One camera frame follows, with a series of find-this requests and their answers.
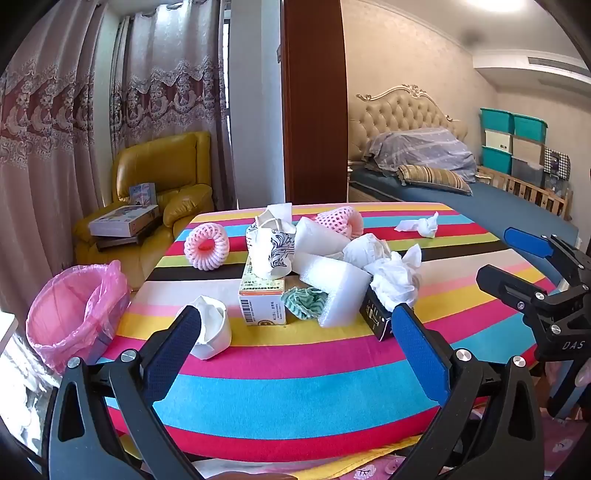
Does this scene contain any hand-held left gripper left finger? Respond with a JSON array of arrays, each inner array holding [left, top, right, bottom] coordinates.
[[41, 305, 205, 480]]

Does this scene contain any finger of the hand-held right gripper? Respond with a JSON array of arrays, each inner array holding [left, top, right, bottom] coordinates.
[[476, 264, 562, 325], [503, 226, 591, 289]]

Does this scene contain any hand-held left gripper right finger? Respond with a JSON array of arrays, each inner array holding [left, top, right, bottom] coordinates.
[[392, 303, 546, 480]]

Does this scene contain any yellow white medicine box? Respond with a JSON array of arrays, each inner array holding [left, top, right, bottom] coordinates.
[[238, 262, 288, 328]]

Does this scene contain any pink foam fruit net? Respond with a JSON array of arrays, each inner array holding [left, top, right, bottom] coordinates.
[[184, 224, 230, 272], [315, 206, 365, 240]]

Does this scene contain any green patterned cloth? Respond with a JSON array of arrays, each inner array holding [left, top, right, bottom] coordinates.
[[281, 286, 330, 320]]

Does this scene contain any pink lined trash bin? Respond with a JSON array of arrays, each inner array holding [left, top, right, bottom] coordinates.
[[25, 261, 132, 376]]

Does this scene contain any crushed white paper cup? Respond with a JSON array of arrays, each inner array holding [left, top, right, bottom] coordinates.
[[187, 295, 232, 360]]

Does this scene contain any bed with blue sheet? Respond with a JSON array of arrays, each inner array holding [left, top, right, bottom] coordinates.
[[347, 165, 581, 252]]

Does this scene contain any small black box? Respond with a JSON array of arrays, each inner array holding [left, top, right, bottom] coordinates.
[[359, 288, 396, 343]]

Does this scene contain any clear storage box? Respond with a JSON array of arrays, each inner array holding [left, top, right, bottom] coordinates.
[[510, 157, 546, 188]]

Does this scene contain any crumpled white plastic bag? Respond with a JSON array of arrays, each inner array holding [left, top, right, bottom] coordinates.
[[364, 244, 424, 311]]

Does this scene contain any black white patterned bag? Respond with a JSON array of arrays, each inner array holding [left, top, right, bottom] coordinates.
[[543, 147, 571, 179]]

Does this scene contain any teal storage box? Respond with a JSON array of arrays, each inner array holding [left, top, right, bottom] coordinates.
[[512, 114, 548, 142], [481, 146, 513, 175], [479, 107, 515, 134]]

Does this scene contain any beige storage box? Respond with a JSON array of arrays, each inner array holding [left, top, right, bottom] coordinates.
[[512, 137, 546, 163]]

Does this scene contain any white storage box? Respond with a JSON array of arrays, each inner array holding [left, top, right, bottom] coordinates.
[[483, 130, 514, 153]]

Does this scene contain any crumpled white tissue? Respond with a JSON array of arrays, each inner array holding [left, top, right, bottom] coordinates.
[[393, 211, 440, 239], [255, 203, 295, 229]]

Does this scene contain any striped pillow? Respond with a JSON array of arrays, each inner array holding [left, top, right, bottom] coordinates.
[[397, 165, 473, 196]]

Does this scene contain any crumpled white paper wad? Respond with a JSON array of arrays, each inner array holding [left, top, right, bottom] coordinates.
[[342, 233, 393, 271]]

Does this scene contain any striped colourful tablecloth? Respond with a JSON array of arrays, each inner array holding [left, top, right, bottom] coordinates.
[[99, 203, 571, 477]]

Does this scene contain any black patterned white paper cup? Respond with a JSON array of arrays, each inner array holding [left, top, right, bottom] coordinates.
[[245, 218, 297, 279]]

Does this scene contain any white flat cardboard box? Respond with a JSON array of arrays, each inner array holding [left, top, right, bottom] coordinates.
[[89, 204, 160, 239]]

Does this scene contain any grey blue quilt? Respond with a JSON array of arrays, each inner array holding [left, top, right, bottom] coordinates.
[[362, 128, 478, 184]]

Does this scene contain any small blue white box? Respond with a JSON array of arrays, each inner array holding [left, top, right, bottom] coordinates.
[[129, 183, 158, 206]]

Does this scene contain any white ceiling air vent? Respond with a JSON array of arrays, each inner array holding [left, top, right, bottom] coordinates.
[[475, 53, 591, 87]]

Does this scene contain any beige tufted bed headboard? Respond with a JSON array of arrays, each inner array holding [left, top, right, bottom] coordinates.
[[347, 84, 469, 163]]

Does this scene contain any yellow leather armchair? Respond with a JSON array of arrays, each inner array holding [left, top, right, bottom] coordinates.
[[74, 131, 216, 292]]

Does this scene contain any lace patterned curtain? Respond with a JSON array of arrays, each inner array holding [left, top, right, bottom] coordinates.
[[0, 0, 108, 319], [113, 0, 232, 209]]

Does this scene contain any dark wooden door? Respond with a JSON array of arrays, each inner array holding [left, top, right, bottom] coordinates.
[[281, 0, 348, 206]]

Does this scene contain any wooden bed rail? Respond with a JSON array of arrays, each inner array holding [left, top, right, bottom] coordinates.
[[475, 166, 574, 219]]

